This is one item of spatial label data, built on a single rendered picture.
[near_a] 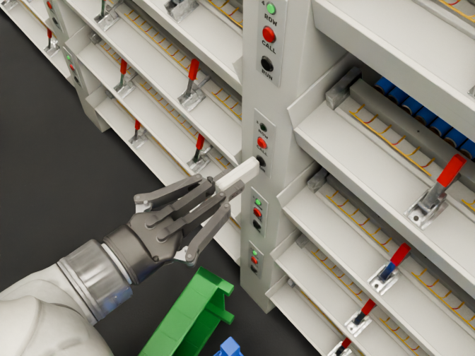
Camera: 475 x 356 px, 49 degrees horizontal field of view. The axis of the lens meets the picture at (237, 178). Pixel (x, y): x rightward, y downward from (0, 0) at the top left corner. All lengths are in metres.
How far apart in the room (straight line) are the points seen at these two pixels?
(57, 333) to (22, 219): 0.98
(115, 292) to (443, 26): 0.46
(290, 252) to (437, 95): 0.57
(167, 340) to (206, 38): 0.57
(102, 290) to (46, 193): 0.85
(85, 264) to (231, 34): 0.36
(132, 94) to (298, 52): 0.70
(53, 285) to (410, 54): 0.45
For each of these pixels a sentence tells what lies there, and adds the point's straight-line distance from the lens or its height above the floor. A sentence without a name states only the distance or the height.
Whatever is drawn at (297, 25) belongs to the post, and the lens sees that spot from 0.55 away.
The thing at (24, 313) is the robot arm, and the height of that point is 0.74.
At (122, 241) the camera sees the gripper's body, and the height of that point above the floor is 0.60.
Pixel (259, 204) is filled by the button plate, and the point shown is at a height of 0.45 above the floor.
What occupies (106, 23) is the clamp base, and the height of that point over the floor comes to 0.51.
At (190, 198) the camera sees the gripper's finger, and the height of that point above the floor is 0.58.
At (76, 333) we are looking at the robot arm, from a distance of 0.51.
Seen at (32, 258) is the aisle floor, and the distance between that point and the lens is 1.40.
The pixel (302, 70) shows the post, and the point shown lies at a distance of 0.58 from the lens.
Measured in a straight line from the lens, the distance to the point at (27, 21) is 1.78.
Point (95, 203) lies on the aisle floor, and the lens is 1.43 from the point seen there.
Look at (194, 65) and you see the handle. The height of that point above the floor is 0.58.
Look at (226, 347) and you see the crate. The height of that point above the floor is 0.48.
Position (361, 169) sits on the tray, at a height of 0.69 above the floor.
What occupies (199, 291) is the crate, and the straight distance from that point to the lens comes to 1.06.
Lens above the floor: 1.19
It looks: 57 degrees down
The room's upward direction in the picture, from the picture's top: straight up
